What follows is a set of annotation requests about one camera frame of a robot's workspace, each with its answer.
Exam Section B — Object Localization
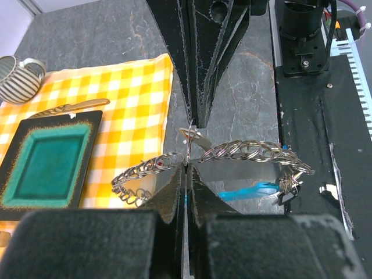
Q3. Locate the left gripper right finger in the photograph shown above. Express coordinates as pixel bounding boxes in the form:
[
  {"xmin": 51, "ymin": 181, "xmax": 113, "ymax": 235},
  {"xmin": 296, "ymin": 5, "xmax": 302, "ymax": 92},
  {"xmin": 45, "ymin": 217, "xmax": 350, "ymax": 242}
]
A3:
[{"xmin": 186, "ymin": 165, "xmax": 367, "ymax": 278}]

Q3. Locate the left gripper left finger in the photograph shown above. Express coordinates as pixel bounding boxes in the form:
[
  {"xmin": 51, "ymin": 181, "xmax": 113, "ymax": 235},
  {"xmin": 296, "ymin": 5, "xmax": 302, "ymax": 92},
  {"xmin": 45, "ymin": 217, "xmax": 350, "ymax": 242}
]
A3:
[{"xmin": 1, "ymin": 166, "xmax": 185, "ymax": 278}]

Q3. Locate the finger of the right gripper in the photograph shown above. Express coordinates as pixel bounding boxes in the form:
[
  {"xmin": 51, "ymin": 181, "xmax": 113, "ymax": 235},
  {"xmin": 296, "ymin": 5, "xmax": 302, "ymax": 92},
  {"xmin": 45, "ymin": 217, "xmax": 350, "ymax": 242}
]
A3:
[
  {"xmin": 146, "ymin": 0, "xmax": 192, "ymax": 119},
  {"xmin": 189, "ymin": 1, "xmax": 251, "ymax": 128}
]

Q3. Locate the large keyring organiser with rings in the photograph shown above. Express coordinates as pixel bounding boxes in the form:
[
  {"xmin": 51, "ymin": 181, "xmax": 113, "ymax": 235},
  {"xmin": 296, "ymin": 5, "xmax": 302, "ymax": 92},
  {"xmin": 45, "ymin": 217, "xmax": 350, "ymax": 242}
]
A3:
[{"xmin": 110, "ymin": 117, "xmax": 316, "ymax": 208}]

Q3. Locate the silver key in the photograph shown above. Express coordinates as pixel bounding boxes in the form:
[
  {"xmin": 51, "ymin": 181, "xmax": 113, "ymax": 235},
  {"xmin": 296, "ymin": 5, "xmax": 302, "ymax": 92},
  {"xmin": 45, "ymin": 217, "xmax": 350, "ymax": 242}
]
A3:
[{"xmin": 179, "ymin": 128, "xmax": 212, "ymax": 151}]

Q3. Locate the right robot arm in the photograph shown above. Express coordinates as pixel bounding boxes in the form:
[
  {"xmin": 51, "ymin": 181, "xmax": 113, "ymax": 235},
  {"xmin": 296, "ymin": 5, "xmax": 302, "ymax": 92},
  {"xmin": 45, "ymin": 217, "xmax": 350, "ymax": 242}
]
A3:
[{"xmin": 148, "ymin": 1, "xmax": 337, "ymax": 128}]

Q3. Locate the orange checkered cloth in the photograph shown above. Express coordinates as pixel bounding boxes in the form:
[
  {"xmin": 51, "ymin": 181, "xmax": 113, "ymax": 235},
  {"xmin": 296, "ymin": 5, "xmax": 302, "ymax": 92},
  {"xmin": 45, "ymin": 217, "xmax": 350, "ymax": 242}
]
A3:
[{"xmin": 0, "ymin": 53, "xmax": 175, "ymax": 248}]

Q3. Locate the gold knife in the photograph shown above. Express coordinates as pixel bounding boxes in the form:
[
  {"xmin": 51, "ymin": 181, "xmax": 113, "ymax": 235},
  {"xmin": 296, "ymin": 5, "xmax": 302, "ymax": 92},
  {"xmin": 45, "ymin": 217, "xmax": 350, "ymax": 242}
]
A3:
[{"xmin": 29, "ymin": 98, "xmax": 110, "ymax": 119}]

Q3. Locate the black teal square plate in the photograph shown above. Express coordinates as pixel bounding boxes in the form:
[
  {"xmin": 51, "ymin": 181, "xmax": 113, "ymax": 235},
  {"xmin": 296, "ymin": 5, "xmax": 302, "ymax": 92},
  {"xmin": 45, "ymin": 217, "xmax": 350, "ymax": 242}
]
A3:
[{"xmin": 1, "ymin": 110, "xmax": 103, "ymax": 221}]

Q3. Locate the striped mug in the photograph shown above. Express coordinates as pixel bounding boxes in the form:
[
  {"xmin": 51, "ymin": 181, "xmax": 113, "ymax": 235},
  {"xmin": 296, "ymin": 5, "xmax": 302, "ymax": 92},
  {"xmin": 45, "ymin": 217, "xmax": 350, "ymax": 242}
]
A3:
[{"xmin": 1, "ymin": 55, "xmax": 47, "ymax": 105}]

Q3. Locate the white cable duct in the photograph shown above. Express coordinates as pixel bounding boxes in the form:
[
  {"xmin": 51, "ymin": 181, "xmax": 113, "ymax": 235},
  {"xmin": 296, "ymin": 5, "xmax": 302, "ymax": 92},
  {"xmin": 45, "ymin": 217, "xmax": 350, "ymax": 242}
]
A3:
[{"xmin": 331, "ymin": 28, "xmax": 371, "ymax": 138}]

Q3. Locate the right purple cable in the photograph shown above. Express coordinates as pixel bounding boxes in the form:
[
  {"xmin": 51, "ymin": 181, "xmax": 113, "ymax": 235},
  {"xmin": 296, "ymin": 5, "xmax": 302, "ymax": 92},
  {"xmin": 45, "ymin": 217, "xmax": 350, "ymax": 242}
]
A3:
[{"xmin": 342, "ymin": 0, "xmax": 372, "ymax": 28}]

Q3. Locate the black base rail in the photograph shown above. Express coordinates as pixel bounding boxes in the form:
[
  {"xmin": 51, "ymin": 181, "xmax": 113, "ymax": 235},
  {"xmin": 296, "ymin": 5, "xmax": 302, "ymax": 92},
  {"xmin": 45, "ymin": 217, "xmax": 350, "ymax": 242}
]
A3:
[{"xmin": 269, "ymin": 0, "xmax": 372, "ymax": 242}]

